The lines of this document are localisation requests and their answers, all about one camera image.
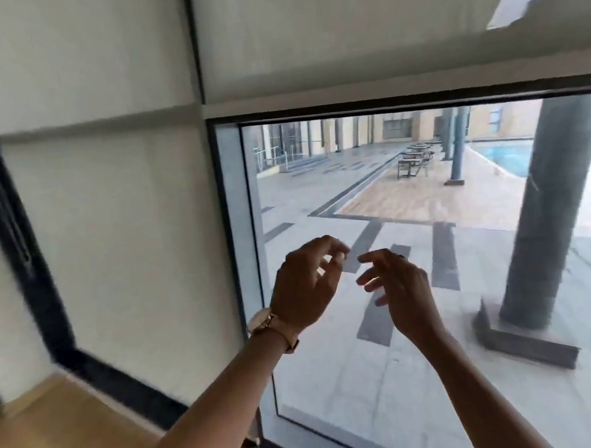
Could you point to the black framed glass window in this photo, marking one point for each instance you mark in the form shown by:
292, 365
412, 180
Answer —
497, 410

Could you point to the beige outdoor building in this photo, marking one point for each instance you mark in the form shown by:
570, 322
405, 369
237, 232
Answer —
349, 131

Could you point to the rose gold wristwatch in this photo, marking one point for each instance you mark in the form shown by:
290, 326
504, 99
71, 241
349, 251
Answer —
273, 326

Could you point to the large grey outdoor pillar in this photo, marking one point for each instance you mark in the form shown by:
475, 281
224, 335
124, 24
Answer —
548, 220

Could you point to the person's left thumb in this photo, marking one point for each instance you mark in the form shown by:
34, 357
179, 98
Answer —
333, 267

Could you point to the person's right hand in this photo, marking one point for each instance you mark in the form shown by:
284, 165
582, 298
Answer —
410, 299

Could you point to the person's right forearm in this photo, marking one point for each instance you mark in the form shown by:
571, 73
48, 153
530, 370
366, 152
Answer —
475, 396

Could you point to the outdoor tables and chairs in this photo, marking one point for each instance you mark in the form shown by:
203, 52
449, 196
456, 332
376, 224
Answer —
414, 162

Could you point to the person's left forearm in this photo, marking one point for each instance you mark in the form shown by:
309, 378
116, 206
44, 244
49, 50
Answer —
213, 409

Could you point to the black skirting board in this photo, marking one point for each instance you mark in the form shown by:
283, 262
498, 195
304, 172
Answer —
129, 390

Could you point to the person's right thumb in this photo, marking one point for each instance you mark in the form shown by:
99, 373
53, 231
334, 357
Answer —
381, 300

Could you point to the slim grey outdoor pillar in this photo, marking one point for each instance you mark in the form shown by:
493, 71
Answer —
458, 140

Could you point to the blue swimming pool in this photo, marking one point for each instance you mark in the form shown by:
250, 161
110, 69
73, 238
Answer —
509, 156

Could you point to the person's left hand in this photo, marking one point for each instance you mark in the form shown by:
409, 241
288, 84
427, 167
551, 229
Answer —
296, 288

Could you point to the white roller blind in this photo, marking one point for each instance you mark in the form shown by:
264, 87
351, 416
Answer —
360, 24

